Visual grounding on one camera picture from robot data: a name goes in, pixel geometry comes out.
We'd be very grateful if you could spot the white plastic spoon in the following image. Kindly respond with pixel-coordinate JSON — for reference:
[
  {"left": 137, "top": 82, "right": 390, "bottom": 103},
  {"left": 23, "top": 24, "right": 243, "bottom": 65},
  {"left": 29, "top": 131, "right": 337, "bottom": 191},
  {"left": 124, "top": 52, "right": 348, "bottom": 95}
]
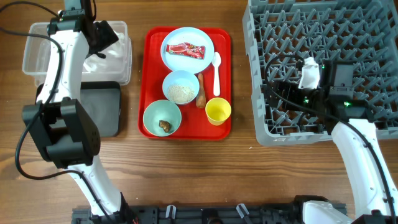
[{"left": 211, "top": 52, "right": 221, "bottom": 96}]

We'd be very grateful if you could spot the red snack wrapper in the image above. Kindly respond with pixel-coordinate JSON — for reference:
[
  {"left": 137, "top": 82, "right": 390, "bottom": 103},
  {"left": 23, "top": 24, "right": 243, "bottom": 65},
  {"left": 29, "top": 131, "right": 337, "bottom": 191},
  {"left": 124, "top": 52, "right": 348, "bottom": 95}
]
[{"left": 166, "top": 42, "right": 205, "bottom": 59}]

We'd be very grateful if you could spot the white tissue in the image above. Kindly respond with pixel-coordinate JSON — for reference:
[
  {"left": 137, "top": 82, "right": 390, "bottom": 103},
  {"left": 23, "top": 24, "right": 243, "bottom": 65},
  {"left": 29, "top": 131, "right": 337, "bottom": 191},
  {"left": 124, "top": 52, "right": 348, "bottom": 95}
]
[{"left": 83, "top": 32, "right": 125, "bottom": 73}]

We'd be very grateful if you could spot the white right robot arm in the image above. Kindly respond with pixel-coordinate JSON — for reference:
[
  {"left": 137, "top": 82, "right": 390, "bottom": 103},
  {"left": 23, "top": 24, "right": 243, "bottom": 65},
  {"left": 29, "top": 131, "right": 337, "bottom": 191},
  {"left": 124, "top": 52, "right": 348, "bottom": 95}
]
[{"left": 263, "top": 58, "right": 397, "bottom": 223}]

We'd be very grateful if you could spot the carrot piece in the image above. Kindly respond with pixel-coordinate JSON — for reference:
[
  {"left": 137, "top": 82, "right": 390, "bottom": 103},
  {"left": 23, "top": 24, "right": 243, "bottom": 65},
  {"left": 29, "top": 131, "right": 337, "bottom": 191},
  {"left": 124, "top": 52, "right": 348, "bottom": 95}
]
[{"left": 196, "top": 73, "right": 206, "bottom": 109}]

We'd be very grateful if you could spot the yellow plastic cup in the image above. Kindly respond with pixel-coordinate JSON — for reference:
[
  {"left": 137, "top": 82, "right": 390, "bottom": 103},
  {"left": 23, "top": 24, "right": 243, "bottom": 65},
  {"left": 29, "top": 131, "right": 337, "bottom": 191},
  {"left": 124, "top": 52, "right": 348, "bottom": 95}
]
[{"left": 205, "top": 97, "right": 232, "bottom": 126}]

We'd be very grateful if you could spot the brown food scrap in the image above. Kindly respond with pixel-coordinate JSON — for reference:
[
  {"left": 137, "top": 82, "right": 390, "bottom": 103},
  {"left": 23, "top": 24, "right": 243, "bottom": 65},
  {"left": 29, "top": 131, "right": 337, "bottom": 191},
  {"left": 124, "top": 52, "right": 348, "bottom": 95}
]
[{"left": 159, "top": 120, "right": 172, "bottom": 133}]

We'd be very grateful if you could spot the black plastic tray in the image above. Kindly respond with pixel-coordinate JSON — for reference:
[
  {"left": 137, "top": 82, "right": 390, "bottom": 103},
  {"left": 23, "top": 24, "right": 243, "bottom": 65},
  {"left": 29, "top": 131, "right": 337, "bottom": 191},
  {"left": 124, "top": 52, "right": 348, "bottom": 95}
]
[{"left": 34, "top": 81, "right": 122, "bottom": 138}]

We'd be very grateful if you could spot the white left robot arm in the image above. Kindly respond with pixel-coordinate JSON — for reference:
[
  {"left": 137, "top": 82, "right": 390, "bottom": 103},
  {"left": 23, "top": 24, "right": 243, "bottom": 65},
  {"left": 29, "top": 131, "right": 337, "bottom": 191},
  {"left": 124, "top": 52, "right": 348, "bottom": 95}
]
[{"left": 21, "top": 1, "right": 138, "bottom": 223}]

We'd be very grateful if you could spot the clear plastic bin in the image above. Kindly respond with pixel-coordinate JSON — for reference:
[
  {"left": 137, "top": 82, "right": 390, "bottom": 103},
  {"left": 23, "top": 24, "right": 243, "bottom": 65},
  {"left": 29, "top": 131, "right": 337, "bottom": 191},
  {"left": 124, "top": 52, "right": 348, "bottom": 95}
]
[{"left": 22, "top": 21, "right": 132, "bottom": 86}]

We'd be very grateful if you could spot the mint green bowl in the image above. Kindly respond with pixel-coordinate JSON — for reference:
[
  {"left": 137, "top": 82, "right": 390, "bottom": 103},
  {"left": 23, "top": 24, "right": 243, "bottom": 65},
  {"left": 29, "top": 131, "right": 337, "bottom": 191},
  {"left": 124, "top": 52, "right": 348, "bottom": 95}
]
[{"left": 143, "top": 100, "right": 182, "bottom": 137}]

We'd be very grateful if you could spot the light blue plate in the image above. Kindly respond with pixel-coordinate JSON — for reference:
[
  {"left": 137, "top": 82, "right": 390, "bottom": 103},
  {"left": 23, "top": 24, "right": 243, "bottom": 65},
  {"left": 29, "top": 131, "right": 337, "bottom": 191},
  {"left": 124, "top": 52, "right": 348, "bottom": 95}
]
[{"left": 160, "top": 27, "right": 215, "bottom": 73}]

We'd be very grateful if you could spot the grey dishwasher rack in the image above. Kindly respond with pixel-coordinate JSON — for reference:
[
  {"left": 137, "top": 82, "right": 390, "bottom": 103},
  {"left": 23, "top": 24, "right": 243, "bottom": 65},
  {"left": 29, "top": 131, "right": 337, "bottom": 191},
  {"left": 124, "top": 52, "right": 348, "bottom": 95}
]
[{"left": 242, "top": 1, "right": 397, "bottom": 146}]

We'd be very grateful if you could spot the light blue rice bowl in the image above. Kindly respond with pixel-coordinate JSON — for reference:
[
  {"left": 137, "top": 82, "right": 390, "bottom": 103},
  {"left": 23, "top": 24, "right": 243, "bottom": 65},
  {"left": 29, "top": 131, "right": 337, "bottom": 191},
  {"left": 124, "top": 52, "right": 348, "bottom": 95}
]
[{"left": 162, "top": 70, "right": 200, "bottom": 105}]

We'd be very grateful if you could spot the cooked white rice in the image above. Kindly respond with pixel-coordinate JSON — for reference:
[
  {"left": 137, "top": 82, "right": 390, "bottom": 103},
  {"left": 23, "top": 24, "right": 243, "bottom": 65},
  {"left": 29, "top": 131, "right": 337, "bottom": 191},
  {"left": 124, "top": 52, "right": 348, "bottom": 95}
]
[{"left": 167, "top": 84, "right": 195, "bottom": 105}]

